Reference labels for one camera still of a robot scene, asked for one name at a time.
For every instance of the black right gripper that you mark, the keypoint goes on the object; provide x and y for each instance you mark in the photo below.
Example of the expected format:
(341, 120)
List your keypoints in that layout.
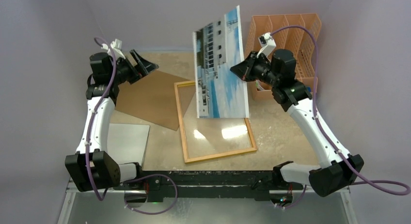
(249, 67)

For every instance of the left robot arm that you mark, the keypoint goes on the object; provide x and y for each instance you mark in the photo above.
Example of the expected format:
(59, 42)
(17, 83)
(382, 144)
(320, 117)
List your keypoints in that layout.
(91, 167)

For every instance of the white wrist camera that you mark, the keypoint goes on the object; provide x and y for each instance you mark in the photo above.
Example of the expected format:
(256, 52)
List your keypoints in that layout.
(115, 49)
(267, 44)

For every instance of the brown backing board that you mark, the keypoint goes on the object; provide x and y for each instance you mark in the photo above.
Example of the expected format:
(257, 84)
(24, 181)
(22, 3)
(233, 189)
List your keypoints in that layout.
(152, 99)

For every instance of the yellow wooden picture frame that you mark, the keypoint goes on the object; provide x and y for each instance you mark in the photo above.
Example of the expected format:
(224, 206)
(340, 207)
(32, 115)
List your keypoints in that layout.
(218, 126)

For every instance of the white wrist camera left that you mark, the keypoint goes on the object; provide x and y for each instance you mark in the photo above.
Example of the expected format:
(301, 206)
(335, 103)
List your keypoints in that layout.
(115, 49)

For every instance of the orange plastic file organizer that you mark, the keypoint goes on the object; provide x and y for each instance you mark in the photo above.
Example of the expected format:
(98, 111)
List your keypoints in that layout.
(295, 40)

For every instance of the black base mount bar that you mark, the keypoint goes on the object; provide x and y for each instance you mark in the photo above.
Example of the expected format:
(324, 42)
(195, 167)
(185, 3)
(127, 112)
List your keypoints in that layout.
(255, 185)

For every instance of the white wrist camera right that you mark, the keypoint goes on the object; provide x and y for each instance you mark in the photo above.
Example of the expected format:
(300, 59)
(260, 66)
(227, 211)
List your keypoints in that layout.
(267, 44)

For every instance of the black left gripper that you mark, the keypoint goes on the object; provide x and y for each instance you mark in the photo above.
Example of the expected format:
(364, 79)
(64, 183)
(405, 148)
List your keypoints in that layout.
(143, 67)

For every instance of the building and sky photo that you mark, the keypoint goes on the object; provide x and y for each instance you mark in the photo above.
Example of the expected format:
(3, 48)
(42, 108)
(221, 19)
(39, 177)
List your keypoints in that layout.
(217, 47)

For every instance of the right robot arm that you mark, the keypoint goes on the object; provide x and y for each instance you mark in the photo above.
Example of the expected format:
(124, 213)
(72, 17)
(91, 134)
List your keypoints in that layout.
(333, 169)

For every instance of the clear acrylic sheet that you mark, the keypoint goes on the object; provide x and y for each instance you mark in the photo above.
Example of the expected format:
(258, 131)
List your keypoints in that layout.
(218, 136)

